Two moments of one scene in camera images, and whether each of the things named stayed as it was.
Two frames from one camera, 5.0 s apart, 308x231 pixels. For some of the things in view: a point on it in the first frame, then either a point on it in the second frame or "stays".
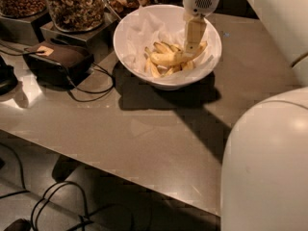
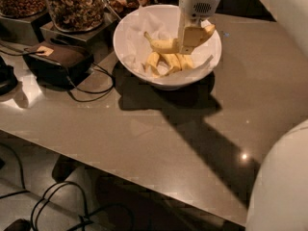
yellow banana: x=178 y=58 to x=172 y=44
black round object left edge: x=8 y=78 stays
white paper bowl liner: x=144 y=26 stays
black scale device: x=58 y=64 stays
